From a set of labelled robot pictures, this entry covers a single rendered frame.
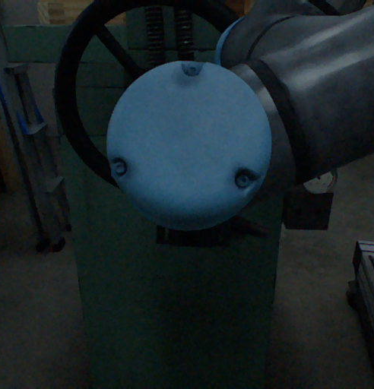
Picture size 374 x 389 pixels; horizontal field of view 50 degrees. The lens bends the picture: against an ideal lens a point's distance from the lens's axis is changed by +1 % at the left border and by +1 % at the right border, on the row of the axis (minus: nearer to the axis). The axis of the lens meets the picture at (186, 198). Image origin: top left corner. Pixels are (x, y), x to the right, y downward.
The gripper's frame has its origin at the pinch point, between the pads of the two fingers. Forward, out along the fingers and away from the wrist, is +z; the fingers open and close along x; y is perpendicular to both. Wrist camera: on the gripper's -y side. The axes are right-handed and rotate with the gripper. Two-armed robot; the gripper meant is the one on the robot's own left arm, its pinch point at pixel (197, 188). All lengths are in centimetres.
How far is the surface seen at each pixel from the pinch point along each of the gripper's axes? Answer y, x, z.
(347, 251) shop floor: 10, 63, 123
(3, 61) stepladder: -53, -72, 82
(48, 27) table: -28.0, -26.4, 11.6
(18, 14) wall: -149, -138, 217
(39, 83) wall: -107, -130, 242
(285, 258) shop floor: 14, 35, 116
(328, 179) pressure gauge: -4.5, 22.4, 17.8
